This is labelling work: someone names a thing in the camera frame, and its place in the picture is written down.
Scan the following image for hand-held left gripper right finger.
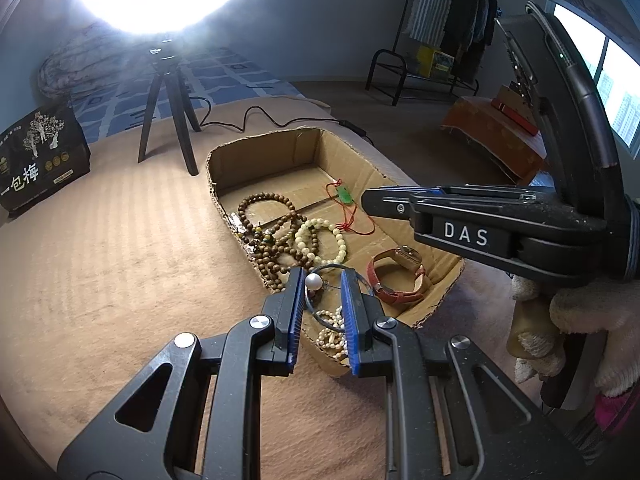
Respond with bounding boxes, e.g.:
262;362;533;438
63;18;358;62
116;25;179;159
341;268;586;480

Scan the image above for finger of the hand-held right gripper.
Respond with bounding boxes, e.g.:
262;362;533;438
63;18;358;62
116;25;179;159
361;187;551;263
415;184;557;202

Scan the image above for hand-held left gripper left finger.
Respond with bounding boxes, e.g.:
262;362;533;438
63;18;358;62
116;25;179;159
57;266;307;480

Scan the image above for small white bead bracelet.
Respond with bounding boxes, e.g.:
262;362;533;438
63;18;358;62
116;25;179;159
315;305;351;361

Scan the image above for pearl pendant black cord necklace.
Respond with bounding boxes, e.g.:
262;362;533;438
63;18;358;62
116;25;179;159
304;261;375;318

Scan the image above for brown leather strap watch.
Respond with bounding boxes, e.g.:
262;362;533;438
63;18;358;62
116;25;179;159
367;244;427;305

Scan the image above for brown wooden bead necklace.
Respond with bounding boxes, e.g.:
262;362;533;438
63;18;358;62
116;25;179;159
236;191;321;293

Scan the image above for green jade pendant red cord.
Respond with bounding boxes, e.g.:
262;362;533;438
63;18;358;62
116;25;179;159
325;178;376;237

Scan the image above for cream bead bracelet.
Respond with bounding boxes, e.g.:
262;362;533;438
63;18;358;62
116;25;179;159
294;217;348;265

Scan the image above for person's right hand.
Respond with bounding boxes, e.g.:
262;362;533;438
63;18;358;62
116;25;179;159
511;272;640;397

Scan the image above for low table with orange cloth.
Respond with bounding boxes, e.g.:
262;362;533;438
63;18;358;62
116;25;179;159
442;96;548;186

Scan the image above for brown cardboard box red strip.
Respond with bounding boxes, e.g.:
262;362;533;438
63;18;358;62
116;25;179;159
492;82;543;136

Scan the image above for yellow box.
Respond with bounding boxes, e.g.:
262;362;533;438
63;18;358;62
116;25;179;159
417;45;456;81

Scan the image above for black metal clothes rack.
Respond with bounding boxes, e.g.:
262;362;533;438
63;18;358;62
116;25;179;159
367;0;501;106

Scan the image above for window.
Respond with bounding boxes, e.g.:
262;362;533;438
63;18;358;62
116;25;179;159
552;2;640;161

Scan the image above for dark hanging clothes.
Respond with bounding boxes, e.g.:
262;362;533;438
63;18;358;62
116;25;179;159
442;0;501;86

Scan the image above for striped hanging cloth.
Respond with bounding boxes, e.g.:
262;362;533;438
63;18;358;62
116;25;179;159
409;0;458;41

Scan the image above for blue patterned bedsheet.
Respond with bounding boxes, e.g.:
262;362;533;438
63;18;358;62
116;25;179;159
70;45;306;141

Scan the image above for black tripod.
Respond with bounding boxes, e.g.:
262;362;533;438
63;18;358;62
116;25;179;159
137;35;201;177

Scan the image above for black printed bag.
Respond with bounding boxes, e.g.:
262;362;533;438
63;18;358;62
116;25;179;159
0;105;92;218

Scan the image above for grey floral quilt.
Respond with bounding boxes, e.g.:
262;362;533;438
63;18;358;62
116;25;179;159
37;25;151;101

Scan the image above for black power cable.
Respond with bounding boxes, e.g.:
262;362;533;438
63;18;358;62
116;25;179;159
192;95;368;137

